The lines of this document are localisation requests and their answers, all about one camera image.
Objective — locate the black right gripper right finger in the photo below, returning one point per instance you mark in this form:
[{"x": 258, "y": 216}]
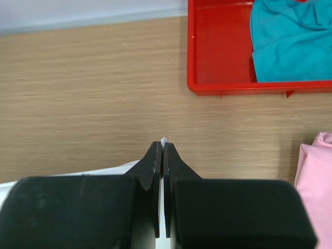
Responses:
[{"x": 231, "y": 213}]

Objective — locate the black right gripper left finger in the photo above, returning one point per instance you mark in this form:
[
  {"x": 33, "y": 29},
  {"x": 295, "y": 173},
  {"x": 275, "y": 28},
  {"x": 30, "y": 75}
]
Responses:
[{"x": 77, "y": 212}]

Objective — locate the folded pink t shirt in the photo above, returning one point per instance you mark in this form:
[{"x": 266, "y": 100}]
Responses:
[{"x": 313, "y": 182}]

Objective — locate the red plastic tray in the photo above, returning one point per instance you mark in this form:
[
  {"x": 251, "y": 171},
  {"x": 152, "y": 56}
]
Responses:
[{"x": 219, "y": 53}]

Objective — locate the teal t shirt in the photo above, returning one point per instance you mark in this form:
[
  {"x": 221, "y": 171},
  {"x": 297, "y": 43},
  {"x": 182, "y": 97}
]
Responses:
[{"x": 291, "y": 40}]

